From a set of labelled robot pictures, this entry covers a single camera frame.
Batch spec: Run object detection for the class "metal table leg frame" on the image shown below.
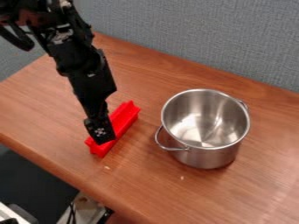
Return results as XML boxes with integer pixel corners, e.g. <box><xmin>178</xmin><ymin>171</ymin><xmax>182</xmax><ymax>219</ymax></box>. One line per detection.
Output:
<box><xmin>56</xmin><ymin>192</ymin><xmax>113</xmax><ymax>224</ymax></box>

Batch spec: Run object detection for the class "white object bottom left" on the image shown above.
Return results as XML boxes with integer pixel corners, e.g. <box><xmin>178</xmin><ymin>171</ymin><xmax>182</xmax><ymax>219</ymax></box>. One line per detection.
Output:
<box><xmin>0</xmin><ymin>202</ymin><xmax>30</xmax><ymax>224</ymax></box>

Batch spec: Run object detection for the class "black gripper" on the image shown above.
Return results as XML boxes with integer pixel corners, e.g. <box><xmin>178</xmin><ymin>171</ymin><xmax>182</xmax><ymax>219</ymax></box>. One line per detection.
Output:
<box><xmin>68</xmin><ymin>49</ymin><xmax>117</xmax><ymax>145</ymax></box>

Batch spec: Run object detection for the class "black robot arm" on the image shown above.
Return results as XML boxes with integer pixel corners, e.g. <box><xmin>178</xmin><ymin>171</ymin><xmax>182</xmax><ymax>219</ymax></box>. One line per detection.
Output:
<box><xmin>0</xmin><ymin>0</ymin><xmax>117</xmax><ymax>144</ymax></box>

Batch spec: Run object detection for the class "metal pot with handles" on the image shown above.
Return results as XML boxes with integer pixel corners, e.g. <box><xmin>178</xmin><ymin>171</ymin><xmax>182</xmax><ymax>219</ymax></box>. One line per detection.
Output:
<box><xmin>153</xmin><ymin>89</ymin><xmax>250</xmax><ymax>169</ymax></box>

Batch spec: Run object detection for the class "red rectangular block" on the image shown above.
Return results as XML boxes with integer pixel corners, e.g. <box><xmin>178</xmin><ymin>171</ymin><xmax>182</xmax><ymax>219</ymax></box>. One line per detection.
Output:
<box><xmin>84</xmin><ymin>101</ymin><xmax>140</xmax><ymax>158</ymax></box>

